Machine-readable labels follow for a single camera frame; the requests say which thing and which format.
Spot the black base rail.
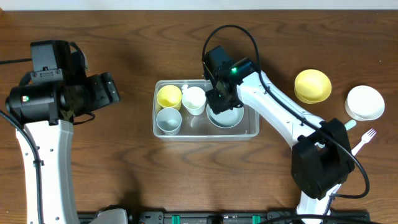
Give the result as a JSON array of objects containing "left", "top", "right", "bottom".
[{"left": 78, "top": 205, "right": 371, "bottom": 224}]

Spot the grey plastic bowl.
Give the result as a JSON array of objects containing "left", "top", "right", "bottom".
[{"left": 206, "top": 105, "right": 244, "bottom": 129}]

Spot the white plastic bowl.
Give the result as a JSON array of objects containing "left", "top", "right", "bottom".
[{"left": 345, "top": 85, "right": 385, "bottom": 121}]

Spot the clear plastic container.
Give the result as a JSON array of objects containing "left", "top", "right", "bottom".
[{"left": 152, "top": 80, "right": 260, "bottom": 141}]

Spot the grey plastic cup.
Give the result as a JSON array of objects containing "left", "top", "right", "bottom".
[{"left": 155, "top": 108, "right": 182, "bottom": 136}]

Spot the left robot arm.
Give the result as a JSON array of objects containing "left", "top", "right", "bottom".
[{"left": 1, "top": 40, "right": 121, "bottom": 223}]

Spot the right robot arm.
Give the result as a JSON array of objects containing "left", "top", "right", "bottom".
[{"left": 202, "top": 46, "right": 354, "bottom": 223}]

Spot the mint green plastic spoon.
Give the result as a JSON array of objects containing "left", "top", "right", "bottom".
[{"left": 345, "top": 119, "right": 357, "bottom": 131}]

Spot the yellow plastic cup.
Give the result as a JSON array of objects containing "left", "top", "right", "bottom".
[{"left": 157, "top": 85, "right": 182, "bottom": 110}]

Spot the white plastic fork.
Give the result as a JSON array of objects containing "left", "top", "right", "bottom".
[{"left": 351, "top": 129, "right": 377, "bottom": 156}]

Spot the yellow plastic bowl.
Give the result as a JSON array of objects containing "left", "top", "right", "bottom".
[{"left": 294, "top": 69, "right": 332, "bottom": 104}]

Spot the white plastic cup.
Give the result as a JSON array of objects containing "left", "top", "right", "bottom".
[{"left": 182, "top": 85, "right": 206, "bottom": 116}]

